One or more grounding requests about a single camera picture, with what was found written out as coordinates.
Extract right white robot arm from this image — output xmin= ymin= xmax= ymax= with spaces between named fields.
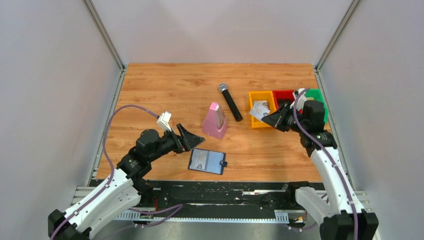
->
xmin=261 ymin=100 xmax=379 ymax=240

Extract black microphone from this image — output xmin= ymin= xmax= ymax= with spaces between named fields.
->
xmin=218 ymin=83 xmax=243 ymax=122

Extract blue leather card holder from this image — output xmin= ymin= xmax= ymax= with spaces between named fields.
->
xmin=187 ymin=148 xmax=228 ymax=175

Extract red plastic bin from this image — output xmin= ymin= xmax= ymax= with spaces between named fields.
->
xmin=272 ymin=89 xmax=295 ymax=110

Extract white cards in yellow bin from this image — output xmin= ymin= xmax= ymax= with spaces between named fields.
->
xmin=253 ymin=100 xmax=269 ymax=109

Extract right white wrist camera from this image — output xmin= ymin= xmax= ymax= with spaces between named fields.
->
xmin=290 ymin=88 xmax=309 ymax=114

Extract green plastic bin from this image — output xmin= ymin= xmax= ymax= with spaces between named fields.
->
xmin=304 ymin=88 xmax=329 ymax=124

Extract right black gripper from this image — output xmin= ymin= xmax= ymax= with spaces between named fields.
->
xmin=260 ymin=103 xmax=306 ymax=134

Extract yellow plastic bin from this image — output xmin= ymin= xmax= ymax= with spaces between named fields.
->
xmin=248 ymin=90 xmax=277 ymax=129

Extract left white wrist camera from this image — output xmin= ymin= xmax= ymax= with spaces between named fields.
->
xmin=156 ymin=111 xmax=173 ymax=132

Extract pink metronome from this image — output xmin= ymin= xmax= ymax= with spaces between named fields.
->
xmin=202 ymin=102 xmax=228 ymax=140

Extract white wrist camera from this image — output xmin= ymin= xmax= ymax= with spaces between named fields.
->
xmin=156 ymin=111 xmax=173 ymax=132
xmin=290 ymin=88 xmax=309 ymax=114

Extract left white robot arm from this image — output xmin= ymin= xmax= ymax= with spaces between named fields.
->
xmin=47 ymin=123 xmax=205 ymax=240

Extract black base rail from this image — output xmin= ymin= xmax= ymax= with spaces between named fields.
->
xmin=112 ymin=179 xmax=319 ymax=221

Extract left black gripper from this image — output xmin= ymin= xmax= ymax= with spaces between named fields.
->
xmin=148 ymin=123 xmax=205 ymax=163

